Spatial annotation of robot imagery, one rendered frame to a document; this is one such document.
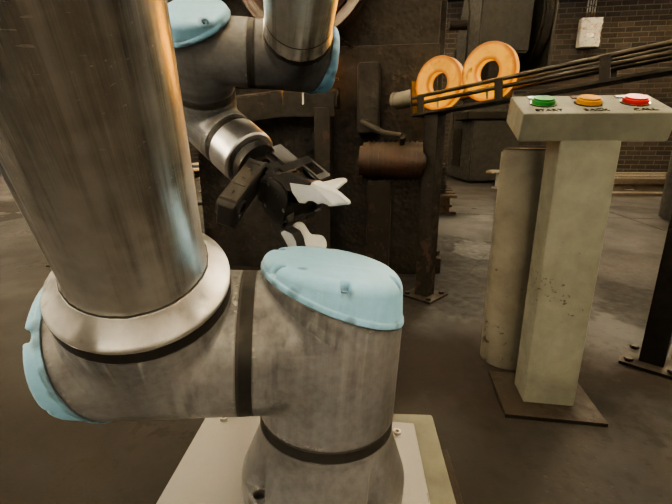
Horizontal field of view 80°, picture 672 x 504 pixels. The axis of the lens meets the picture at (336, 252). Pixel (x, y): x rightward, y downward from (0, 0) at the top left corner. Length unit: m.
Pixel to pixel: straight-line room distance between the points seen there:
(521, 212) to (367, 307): 0.65
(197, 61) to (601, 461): 0.90
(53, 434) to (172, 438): 0.23
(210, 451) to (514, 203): 0.75
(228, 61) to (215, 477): 0.52
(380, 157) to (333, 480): 1.07
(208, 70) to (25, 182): 0.38
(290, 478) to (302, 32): 0.48
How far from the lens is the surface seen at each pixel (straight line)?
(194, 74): 0.62
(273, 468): 0.47
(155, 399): 0.40
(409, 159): 1.36
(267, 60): 0.60
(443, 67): 1.38
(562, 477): 0.85
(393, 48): 1.65
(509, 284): 1.01
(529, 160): 0.96
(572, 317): 0.91
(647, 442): 1.00
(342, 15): 1.59
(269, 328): 0.37
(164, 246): 0.30
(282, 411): 0.42
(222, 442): 0.61
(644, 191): 5.14
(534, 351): 0.93
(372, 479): 0.48
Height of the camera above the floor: 0.54
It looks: 15 degrees down
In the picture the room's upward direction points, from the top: straight up
